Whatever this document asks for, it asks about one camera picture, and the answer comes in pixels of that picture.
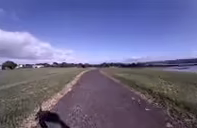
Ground row of trees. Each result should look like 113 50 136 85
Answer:
0 57 197 71

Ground dark asphalt path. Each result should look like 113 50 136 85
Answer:
47 68 174 128

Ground pale gravel path edge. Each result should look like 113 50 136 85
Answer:
20 68 93 128

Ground white buildings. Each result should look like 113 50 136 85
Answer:
15 63 46 70

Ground grass field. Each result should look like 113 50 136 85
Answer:
0 67 91 128
100 67 197 128

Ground distant hill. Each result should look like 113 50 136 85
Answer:
149 55 197 66

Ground water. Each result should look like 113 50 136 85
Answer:
162 63 197 75

